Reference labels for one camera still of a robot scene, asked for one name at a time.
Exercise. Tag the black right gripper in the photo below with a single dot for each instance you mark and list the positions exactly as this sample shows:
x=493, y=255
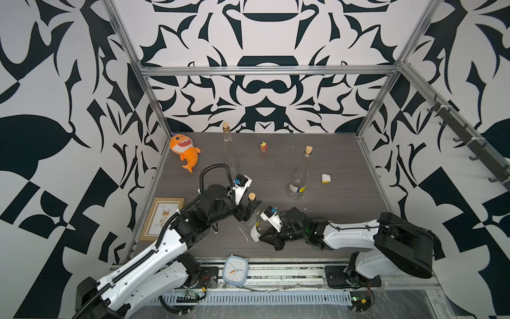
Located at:
x=272, y=240

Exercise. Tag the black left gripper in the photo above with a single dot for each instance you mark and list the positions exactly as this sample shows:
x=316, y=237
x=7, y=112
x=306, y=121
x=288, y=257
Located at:
x=244, y=211

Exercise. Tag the clear glass bottle with cork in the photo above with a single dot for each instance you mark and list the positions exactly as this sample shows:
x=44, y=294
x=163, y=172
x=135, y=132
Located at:
x=229, y=151

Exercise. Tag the small clear bottle with cork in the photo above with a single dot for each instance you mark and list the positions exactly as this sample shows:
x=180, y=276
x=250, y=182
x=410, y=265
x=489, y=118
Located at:
x=252, y=225

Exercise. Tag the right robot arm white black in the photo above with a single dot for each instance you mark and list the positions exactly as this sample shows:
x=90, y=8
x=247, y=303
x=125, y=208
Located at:
x=384, y=246

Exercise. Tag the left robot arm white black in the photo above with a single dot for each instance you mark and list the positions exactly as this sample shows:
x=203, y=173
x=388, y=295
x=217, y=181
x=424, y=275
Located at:
x=166, y=264

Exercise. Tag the tall clear bottle yellow label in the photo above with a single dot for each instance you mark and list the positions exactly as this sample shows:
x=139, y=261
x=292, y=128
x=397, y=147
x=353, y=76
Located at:
x=299, y=177

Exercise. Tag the light blue alarm clock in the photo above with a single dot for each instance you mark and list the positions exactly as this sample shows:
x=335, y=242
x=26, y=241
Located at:
x=235, y=271

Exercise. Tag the small red yellow toy figure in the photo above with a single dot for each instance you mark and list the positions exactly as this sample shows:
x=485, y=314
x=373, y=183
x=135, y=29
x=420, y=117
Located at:
x=264, y=147

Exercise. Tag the orange shark plush toy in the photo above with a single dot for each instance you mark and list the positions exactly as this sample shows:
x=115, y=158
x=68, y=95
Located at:
x=182, y=145

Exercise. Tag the green circuit board right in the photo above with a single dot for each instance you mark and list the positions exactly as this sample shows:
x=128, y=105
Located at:
x=361, y=301

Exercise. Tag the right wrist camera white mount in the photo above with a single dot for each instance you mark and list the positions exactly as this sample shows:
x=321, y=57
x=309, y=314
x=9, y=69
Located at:
x=270, y=214

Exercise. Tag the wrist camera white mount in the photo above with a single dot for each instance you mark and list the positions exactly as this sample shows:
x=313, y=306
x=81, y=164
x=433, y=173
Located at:
x=270, y=214
x=241, y=184

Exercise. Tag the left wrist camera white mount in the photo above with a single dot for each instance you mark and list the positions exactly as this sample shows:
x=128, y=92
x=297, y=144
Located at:
x=241, y=184

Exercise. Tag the white slotted cable duct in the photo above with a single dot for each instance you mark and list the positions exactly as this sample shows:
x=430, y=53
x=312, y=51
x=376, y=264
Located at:
x=264, y=298

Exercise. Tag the wooden picture frame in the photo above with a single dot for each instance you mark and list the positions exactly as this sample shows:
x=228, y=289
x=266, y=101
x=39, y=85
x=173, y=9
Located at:
x=161, y=210

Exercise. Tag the circuit board with wires left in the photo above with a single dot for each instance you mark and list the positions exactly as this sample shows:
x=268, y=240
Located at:
x=188, y=295

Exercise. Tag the black wall hook rack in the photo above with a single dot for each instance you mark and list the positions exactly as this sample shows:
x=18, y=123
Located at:
x=466, y=135

